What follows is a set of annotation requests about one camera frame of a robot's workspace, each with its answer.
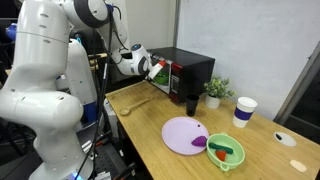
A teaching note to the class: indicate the white wrist bracket red knob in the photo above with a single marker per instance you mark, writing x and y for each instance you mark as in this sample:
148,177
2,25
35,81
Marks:
156,69

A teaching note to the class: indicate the grey metal door frame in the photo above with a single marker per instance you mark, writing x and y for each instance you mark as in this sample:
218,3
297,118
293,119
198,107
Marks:
300,85

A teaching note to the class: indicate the silver aluminium bracket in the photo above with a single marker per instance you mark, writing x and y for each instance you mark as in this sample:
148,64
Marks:
88,146

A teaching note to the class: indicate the teal toy cucumber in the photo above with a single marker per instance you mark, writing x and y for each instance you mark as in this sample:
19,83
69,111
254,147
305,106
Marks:
220,148

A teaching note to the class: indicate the black perforated breadboard table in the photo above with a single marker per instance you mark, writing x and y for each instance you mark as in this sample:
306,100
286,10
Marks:
110,160

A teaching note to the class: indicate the wooden spoon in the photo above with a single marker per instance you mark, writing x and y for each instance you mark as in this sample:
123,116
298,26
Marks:
136,106

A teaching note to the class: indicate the red toy strawberry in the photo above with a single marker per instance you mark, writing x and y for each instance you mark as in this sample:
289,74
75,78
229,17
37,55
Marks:
221,155

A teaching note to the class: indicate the small black item on disc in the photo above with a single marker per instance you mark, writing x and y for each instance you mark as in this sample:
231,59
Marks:
278,136

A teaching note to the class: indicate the black microwave oven body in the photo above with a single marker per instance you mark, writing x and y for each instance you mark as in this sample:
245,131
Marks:
193,66

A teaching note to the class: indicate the small potted green plant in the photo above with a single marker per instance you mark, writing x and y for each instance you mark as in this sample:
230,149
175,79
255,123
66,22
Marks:
216,90

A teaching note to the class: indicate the white speckled robot link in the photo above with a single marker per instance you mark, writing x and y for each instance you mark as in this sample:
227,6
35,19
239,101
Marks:
81,80

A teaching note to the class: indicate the white box beside table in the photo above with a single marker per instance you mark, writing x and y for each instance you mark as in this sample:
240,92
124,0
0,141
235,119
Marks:
109,116

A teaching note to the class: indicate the purple toy eggplant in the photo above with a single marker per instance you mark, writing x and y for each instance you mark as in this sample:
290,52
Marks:
199,141

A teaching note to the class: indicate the black cup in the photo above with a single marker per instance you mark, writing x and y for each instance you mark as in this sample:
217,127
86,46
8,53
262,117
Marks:
192,105

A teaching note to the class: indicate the white round table disc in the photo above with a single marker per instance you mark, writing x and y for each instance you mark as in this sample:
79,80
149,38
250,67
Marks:
287,140

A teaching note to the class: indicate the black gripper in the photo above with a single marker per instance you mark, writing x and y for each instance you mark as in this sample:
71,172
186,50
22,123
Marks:
149,78

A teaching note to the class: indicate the lilac round plate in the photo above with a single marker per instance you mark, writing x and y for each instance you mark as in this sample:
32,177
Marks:
180,133

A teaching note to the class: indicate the white paper cup purple band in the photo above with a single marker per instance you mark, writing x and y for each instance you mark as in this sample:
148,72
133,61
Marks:
244,111

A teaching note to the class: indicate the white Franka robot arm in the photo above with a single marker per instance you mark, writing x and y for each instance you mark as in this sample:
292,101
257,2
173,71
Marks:
40,110

